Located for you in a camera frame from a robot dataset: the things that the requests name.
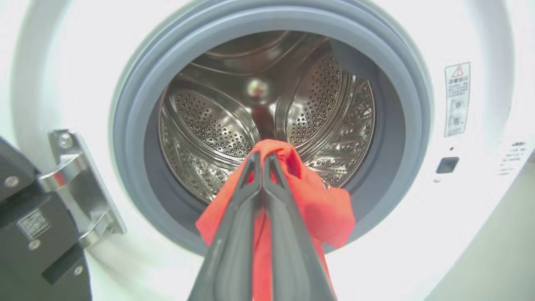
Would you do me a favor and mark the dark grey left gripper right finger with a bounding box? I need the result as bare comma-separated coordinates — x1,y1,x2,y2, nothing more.
262,153,336,301

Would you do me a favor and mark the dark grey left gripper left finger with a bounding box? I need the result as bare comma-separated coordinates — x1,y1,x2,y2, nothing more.
188,151,262,301

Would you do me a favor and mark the red cloth garment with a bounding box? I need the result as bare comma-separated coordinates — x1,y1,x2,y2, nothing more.
196,139,356,301

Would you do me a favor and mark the white front-load washing machine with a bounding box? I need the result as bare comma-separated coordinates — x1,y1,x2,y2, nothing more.
0,0,535,301

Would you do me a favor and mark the dark washing machine door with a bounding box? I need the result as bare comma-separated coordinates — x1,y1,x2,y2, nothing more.
0,136,92,301

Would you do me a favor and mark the perforated stainless steel drum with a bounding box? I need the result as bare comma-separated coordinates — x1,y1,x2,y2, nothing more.
158,30,376,204

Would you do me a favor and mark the grey rubber door gasket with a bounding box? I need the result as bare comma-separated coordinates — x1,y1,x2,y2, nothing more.
111,0,433,255

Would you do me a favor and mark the chrome door hinge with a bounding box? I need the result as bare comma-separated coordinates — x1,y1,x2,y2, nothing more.
38,129,127,248

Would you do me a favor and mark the black door latch socket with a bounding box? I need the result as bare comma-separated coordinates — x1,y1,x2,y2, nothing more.
436,157,460,174

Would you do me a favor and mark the warning label sticker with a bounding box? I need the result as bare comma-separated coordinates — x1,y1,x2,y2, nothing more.
444,62,471,138

